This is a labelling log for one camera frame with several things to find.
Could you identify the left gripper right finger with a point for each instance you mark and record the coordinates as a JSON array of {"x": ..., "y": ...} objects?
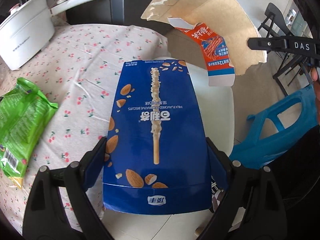
[{"x": 233, "y": 180}]

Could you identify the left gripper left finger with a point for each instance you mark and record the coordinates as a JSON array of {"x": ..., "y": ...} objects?
[{"x": 79, "y": 176}]

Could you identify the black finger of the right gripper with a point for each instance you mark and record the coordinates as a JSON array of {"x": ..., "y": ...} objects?
[{"x": 302, "y": 46}]

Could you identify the blue almond biscuit box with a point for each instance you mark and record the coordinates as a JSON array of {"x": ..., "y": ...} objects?
[{"x": 158, "y": 157}]

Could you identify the green snack bag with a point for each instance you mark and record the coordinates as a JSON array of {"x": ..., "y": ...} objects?
[{"x": 25, "y": 112}]

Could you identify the torn brown cardboard box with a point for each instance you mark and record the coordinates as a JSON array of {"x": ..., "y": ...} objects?
[{"x": 220, "y": 27}]

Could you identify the white trash bin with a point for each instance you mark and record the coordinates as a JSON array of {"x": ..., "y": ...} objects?
[{"x": 216, "y": 105}]

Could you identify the right hand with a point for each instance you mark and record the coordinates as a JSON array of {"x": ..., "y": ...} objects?
[{"x": 316, "y": 88}]

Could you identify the blue plastic stool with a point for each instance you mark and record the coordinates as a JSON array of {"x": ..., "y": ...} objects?
[{"x": 255, "y": 152}]

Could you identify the cherry print tablecloth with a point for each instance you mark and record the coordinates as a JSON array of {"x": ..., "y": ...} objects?
[{"x": 79, "y": 70}]

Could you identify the white electric pot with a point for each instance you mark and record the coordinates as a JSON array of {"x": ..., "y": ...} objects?
[{"x": 28, "y": 29}]

